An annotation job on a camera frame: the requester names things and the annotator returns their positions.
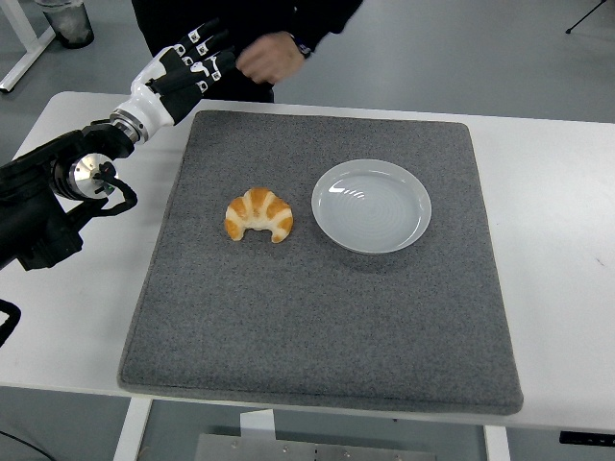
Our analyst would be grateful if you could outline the white round plate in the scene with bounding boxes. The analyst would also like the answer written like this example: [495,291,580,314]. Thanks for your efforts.
[310,158,433,255]

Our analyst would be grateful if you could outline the white desk frame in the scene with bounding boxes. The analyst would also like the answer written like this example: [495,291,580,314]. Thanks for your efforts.
[0,0,58,95]

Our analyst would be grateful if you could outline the golden croissant bread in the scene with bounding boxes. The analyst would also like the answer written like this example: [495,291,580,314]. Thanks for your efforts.
[224,186,295,244]

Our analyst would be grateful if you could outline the dark waste bin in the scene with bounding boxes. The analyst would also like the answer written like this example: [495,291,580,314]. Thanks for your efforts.
[40,0,95,50]

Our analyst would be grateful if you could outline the person's wristwatch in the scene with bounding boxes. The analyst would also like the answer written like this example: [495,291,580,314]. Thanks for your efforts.
[289,32,314,61]

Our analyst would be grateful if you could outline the black floor cable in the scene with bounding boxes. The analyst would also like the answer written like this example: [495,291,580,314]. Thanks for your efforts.
[0,428,55,461]

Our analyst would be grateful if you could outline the grey felt mat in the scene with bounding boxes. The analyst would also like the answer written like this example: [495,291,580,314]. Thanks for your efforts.
[117,109,525,417]

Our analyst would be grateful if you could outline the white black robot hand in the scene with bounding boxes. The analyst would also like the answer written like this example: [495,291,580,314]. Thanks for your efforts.
[125,17,237,139]

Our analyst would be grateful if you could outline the black table control panel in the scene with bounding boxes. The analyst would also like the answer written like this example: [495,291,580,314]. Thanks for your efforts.
[558,430,615,446]

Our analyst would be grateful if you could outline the black cable loop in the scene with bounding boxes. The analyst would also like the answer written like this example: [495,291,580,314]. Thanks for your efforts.
[0,299,23,349]

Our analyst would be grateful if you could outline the person's hand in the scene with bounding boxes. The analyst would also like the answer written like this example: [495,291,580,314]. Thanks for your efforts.
[235,32,305,86]

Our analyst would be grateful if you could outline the person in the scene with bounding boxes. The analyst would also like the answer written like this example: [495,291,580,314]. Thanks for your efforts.
[130,0,365,104]

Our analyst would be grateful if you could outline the black tripod leg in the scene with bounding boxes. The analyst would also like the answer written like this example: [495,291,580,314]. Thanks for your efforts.
[564,0,615,36]

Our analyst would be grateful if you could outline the white table leg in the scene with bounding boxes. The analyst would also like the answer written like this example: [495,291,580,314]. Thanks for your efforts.
[482,425,512,461]
[112,397,155,461]

